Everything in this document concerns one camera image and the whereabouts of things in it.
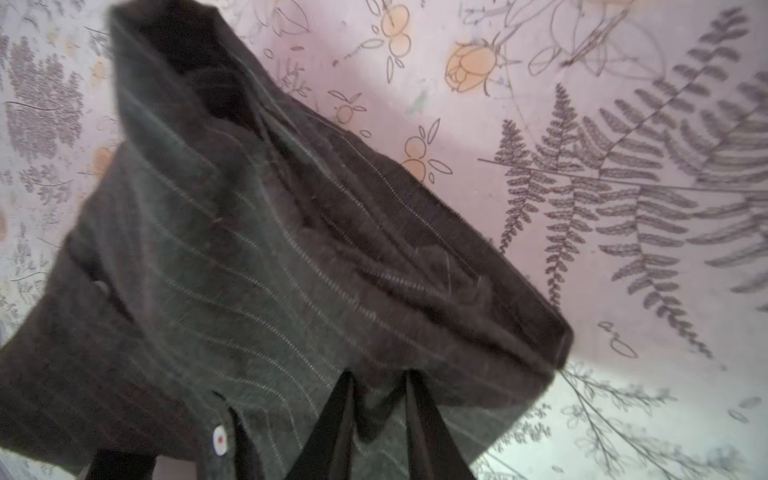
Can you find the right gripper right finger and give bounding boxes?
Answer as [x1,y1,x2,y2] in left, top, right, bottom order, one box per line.
[405,370,475,480]

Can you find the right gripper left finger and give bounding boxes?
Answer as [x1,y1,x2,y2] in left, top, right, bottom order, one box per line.
[285,371,355,480]

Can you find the dark grey pinstriped shirt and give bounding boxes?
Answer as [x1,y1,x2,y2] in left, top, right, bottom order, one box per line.
[1,1,573,479]

